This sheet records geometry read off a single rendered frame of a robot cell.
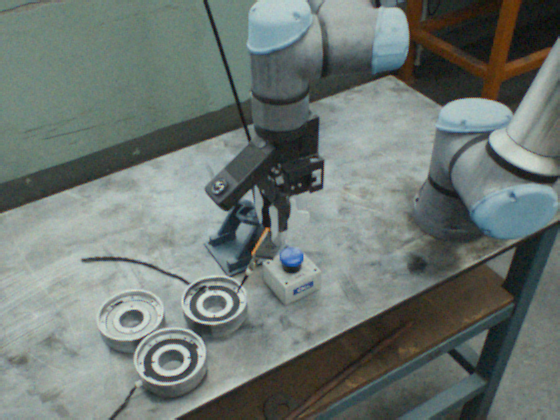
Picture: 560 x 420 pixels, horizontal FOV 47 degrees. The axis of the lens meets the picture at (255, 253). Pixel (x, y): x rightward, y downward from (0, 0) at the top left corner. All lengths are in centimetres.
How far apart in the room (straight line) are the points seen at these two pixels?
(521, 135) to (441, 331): 53
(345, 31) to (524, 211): 39
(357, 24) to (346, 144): 63
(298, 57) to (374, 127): 71
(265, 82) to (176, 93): 196
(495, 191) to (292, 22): 41
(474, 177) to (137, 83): 185
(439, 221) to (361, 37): 48
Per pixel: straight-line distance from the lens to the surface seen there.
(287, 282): 104
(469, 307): 145
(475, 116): 111
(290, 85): 81
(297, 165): 89
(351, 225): 121
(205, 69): 278
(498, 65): 288
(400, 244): 118
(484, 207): 100
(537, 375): 210
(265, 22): 78
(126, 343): 100
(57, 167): 272
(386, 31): 82
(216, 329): 100
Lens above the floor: 159
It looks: 44 degrees down
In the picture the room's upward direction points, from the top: 3 degrees counter-clockwise
